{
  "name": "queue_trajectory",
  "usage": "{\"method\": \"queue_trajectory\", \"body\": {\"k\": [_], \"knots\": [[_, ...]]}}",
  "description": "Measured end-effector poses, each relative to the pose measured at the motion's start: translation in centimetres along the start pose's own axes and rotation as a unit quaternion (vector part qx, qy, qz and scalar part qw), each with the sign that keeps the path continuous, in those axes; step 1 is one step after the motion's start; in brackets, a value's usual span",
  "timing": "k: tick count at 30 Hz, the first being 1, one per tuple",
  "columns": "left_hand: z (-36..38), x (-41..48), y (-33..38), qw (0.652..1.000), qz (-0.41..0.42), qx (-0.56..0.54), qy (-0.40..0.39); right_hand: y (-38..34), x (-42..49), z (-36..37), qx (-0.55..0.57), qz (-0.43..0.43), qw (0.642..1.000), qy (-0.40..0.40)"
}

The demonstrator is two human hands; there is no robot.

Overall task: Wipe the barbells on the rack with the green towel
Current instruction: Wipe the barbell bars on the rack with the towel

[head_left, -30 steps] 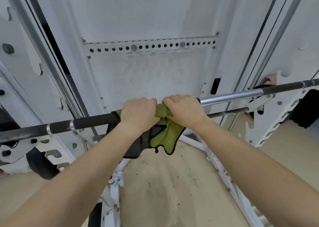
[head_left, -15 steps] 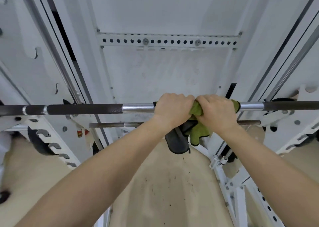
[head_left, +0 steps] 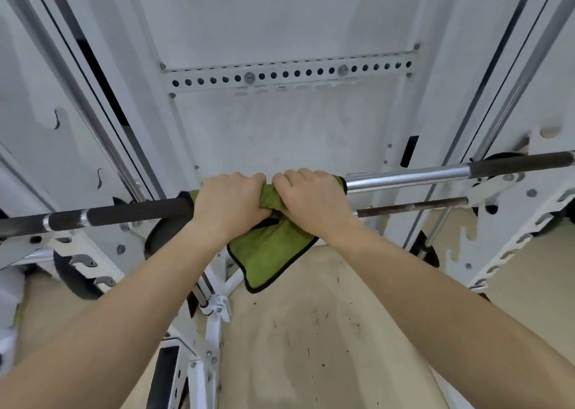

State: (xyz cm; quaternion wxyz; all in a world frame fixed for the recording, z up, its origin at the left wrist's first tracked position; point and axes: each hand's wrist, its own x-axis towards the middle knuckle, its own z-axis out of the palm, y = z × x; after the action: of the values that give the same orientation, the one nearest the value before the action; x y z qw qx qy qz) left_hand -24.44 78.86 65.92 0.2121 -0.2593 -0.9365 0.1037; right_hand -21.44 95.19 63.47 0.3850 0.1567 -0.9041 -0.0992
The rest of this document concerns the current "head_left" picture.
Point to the person's right hand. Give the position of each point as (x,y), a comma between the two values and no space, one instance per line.
(316,206)

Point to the person's left hand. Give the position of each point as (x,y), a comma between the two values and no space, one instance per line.
(227,204)

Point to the person's right fingers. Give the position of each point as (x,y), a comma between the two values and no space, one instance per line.
(301,178)

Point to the person's left fingers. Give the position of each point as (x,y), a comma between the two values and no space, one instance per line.
(245,180)

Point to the green microfiber cloth black edge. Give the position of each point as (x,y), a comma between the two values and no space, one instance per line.
(269,251)

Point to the person's left forearm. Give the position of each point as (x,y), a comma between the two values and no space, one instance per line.
(112,328)

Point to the person's right forearm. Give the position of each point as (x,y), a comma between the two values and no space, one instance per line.
(440,314)

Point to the chrome barbell with black grips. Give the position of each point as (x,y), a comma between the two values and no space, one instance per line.
(404,178)

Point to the thin rusty steel rod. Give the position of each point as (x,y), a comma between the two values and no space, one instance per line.
(413,206)

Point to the white slotted rack upright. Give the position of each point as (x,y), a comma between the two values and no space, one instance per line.
(534,224)
(67,247)

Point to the chrome guide rod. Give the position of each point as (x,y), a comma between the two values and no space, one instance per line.
(523,81)
(76,85)

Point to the black bench pad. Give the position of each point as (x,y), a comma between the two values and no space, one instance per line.
(162,377)

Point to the perforated white metal wall bracket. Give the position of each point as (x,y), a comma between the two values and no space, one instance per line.
(287,75)

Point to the white metal bench frame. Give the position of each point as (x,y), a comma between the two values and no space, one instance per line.
(213,328)

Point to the white bar hook bracket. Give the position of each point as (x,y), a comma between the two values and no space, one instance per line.
(494,188)

